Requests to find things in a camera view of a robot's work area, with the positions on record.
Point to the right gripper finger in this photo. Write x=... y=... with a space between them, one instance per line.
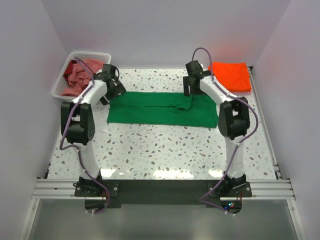
x=186 y=86
x=196 y=90

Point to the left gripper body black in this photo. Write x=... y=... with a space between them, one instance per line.
x=116 y=91

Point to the white plastic basket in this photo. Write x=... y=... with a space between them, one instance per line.
x=61 y=83

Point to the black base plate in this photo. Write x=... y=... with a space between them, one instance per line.
x=112 y=193

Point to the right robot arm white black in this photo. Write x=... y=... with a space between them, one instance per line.
x=233 y=123

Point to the green t shirt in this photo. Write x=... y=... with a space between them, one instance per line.
x=163 y=108

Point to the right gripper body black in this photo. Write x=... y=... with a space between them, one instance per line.
x=189 y=80

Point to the dark red t shirt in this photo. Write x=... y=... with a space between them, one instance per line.
x=69 y=74

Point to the orange folded t shirt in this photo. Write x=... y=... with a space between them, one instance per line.
x=233 y=76

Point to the pink t shirt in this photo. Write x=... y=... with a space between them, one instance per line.
x=84 y=69

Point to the pink folded shirt under stack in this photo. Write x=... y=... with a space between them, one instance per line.
x=245 y=93

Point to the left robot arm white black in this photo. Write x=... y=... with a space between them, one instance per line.
x=78 y=126

